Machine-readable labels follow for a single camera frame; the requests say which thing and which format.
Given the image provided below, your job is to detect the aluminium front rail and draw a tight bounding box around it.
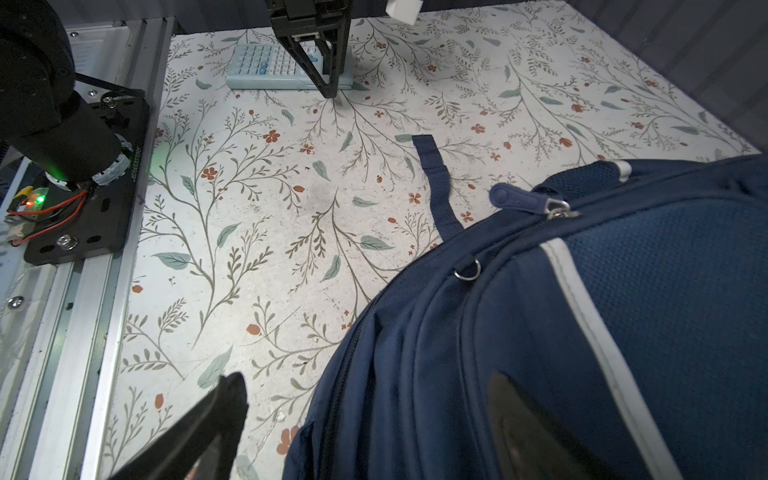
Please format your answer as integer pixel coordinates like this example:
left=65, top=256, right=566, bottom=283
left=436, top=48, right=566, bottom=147
left=1, top=17, right=176, bottom=479

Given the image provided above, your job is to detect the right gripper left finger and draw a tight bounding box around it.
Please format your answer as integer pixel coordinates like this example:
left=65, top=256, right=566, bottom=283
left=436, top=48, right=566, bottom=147
left=112, top=372, right=249, bottom=480

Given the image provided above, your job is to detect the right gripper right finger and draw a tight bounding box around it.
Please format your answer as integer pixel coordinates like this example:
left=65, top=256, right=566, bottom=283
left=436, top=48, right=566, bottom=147
left=487, top=372, right=606, bottom=479

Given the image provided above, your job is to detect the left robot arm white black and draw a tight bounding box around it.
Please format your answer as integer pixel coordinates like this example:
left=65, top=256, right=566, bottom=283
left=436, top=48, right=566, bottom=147
left=1, top=1, right=352, bottom=187

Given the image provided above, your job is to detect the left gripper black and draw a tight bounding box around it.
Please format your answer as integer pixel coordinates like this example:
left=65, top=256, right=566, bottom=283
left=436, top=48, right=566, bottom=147
left=265, top=0, right=352, bottom=99

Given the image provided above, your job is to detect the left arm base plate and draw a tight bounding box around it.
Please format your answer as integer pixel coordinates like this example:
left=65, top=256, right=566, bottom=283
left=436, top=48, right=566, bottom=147
left=8, top=73, right=150, bottom=266

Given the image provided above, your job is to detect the navy blue student backpack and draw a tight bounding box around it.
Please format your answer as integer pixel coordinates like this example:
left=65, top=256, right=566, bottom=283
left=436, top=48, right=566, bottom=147
left=283, top=135, right=767, bottom=479

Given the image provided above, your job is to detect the light green calculator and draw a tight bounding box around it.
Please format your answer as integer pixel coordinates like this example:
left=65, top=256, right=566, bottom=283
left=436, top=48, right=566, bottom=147
left=225, top=43, right=316, bottom=90

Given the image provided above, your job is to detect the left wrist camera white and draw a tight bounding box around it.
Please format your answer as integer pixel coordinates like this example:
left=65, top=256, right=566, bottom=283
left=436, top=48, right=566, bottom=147
left=385, top=0, right=423, bottom=25

